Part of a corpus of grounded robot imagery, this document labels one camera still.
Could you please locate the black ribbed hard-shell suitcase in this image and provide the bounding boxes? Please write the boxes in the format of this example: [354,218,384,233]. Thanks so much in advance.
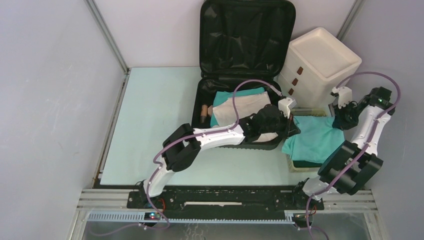
[191,0,297,152]

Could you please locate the brown cosmetic tube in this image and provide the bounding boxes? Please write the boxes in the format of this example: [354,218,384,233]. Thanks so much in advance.
[199,104,209,124]

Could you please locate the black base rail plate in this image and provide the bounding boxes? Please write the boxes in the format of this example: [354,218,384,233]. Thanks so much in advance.
[126,185,325,221]

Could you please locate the light teal bottom garment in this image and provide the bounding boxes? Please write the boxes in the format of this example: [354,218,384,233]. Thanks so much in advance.
[210,87,266,127]

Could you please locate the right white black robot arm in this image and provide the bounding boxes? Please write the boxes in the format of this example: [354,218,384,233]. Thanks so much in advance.
[290,86,395,209]

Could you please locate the white stacked drawer unit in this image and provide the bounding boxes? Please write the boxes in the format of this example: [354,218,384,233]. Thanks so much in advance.
[277,27,362,108]

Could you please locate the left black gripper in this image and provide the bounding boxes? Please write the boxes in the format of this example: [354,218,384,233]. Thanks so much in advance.
[259,109,300,139]

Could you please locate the dark green cloth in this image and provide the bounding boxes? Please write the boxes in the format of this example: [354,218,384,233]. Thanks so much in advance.
[292,160,322,168]

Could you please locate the pale yellow perforated basket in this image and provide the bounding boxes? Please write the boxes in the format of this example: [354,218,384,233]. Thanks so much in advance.
[281,107,331,173]

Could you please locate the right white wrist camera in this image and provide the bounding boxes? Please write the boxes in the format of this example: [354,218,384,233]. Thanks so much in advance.
[330,86,353,109]

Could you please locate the white folded garment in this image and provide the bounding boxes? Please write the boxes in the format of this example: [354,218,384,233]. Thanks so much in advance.
[211,92,271,128]

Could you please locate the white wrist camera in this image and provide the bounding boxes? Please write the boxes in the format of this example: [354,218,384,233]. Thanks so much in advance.
[330,86,353,109]
[277,97,297,119]

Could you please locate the teal cloth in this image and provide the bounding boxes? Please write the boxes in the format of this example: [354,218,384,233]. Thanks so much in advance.
[281,115,345,164]

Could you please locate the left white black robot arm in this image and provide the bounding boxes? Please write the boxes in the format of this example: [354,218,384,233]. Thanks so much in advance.
[138,104,301,208]

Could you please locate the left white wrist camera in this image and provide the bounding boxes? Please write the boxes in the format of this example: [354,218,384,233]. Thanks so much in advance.
[277,97,297,119]

